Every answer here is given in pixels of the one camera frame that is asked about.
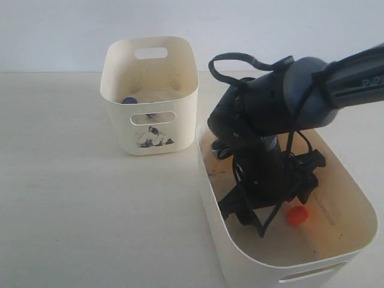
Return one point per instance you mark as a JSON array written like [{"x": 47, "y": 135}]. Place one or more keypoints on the large cream plastic bin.
[{"x": 341, "y": 223}]

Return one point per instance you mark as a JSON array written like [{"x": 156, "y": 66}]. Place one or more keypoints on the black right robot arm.
[{"x": 264, "y": 107}]

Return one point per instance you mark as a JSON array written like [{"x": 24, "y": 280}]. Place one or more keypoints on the small cream plastic bin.
[{"x": 161, "y": 73}]

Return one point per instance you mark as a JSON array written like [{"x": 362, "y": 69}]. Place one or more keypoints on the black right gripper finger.
[
  {"x": 238, "y": 202},
  {"x": 303, "y": 193}
]

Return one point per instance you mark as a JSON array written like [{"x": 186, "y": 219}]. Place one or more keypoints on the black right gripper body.
[{"x": 270, "y": 176}]

